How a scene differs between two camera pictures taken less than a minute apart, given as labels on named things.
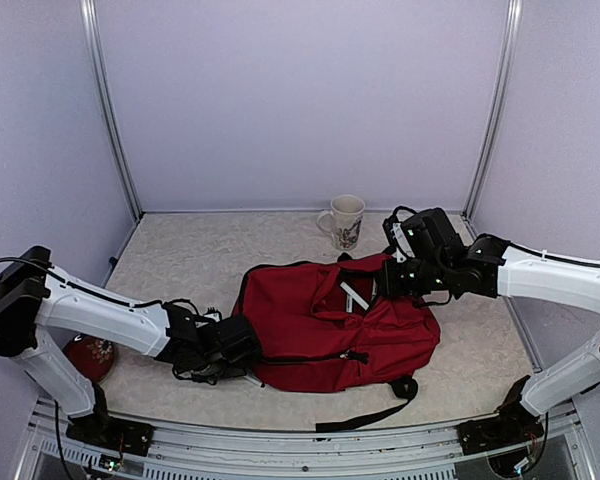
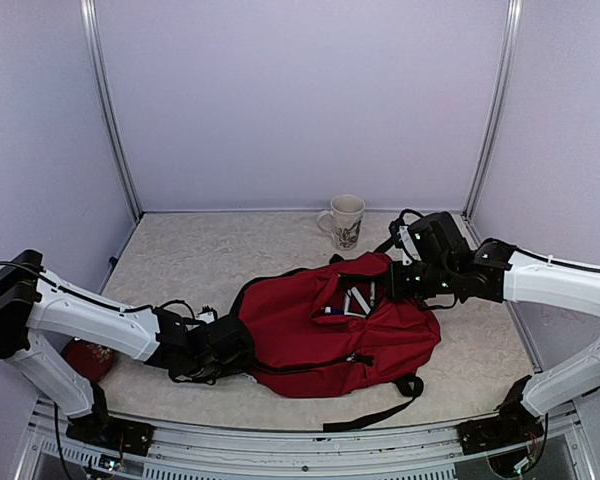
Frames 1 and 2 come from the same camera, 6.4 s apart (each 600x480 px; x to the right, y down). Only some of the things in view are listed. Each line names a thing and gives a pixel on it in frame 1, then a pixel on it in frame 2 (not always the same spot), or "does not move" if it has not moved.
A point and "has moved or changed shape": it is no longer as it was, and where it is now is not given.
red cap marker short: [356, 297] has moved or changed shape
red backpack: [321, 328] does not move
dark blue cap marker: [254, 381] → [330, 310]
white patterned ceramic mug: [343, 221] does not move
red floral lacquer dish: [94, 356] does not move
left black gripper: [235, 370] does not move
